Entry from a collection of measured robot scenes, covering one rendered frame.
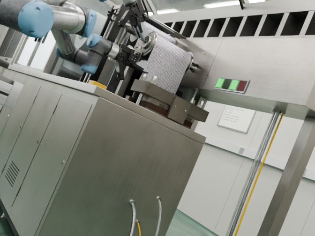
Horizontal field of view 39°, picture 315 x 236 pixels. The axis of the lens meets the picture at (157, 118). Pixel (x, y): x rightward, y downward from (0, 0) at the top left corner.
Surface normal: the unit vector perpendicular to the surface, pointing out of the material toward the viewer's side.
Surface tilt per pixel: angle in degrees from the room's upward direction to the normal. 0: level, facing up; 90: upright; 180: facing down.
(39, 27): 92
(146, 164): 90
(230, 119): 90
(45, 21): 92
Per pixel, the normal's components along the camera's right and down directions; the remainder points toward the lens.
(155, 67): 0.47, 0.14
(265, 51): -0.79, -0.37
